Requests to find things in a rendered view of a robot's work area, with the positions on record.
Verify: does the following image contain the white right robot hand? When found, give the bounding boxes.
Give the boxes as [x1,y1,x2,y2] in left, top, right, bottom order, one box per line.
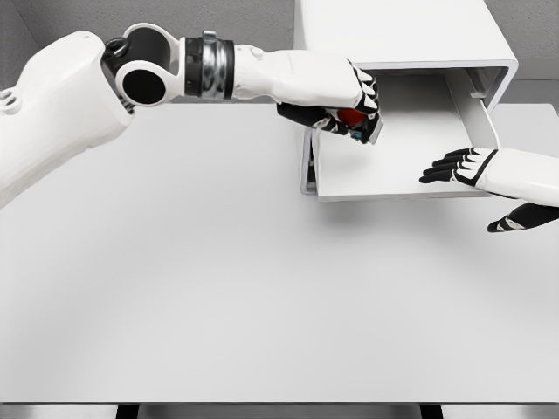
[418,148,559,234]

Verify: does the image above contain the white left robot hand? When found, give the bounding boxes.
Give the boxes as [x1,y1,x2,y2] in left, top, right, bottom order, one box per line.
[275,49,381,135]

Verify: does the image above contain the white tabletop storage cabinet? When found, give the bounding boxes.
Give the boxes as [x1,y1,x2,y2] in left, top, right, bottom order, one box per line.
[293,0,519,196]

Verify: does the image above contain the load switch with red knob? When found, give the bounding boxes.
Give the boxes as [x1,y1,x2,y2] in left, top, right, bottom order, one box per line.
[336,107,385,146]

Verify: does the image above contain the white cabinet drawer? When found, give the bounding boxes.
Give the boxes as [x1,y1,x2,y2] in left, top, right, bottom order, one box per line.
[308,72,500,203]

